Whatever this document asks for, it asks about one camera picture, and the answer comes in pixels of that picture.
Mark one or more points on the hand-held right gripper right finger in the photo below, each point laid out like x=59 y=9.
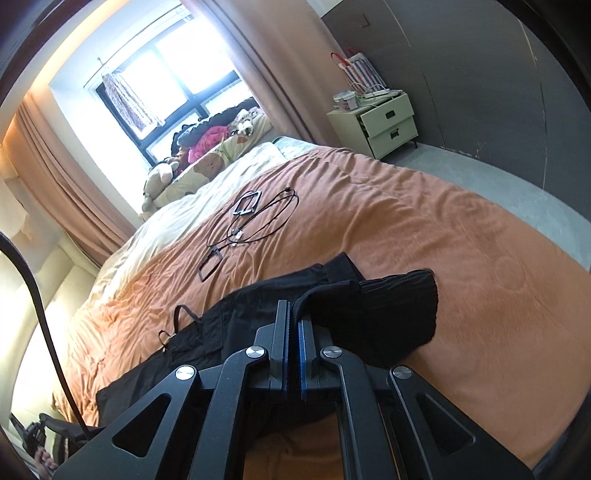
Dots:
x=304 y=360

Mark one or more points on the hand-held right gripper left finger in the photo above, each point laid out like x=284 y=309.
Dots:
x=280 y=344

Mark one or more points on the black pants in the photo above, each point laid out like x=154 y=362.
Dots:
x=249 y=314

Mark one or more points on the person's left hand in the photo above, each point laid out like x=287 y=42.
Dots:
x=45 y=459

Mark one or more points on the cream padded panel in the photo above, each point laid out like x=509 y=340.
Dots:
x=27 y=369

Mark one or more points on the cream bed sheet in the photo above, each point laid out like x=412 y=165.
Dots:
x=194 y=217

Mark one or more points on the orange blanket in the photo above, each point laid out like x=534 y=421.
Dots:
x=415 y=221

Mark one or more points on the bear print pillow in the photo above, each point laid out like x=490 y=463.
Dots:
x=217 y=161

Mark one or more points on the beige plush toy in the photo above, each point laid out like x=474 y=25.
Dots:
x=157 y=177

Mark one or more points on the pink cloth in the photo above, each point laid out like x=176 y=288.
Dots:
x=207 y=141

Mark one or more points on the white and brown plush toy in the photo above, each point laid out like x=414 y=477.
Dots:
x=244 y=122

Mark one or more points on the pile of black clothes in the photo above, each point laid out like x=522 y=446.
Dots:
x=217 y=120

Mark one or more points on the cream nightstand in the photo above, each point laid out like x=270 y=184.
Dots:
x=388 y=124

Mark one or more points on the pink curtain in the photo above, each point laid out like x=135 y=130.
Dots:
x=286 y=60
x=69 y=184

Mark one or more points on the white power strip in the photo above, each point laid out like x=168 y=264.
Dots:
x=376 y=93

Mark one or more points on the striped tote bag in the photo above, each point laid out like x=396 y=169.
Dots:
x=364 y=69

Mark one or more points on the floral hanging cloth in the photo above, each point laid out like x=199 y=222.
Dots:
x=127 y=99

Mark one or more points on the black framed window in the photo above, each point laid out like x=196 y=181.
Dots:
x=175 y=69

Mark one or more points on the black rectangular frame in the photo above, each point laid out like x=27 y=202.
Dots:
x=203 y=274

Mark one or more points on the black square frame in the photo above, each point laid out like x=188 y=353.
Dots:
x=241 y=201

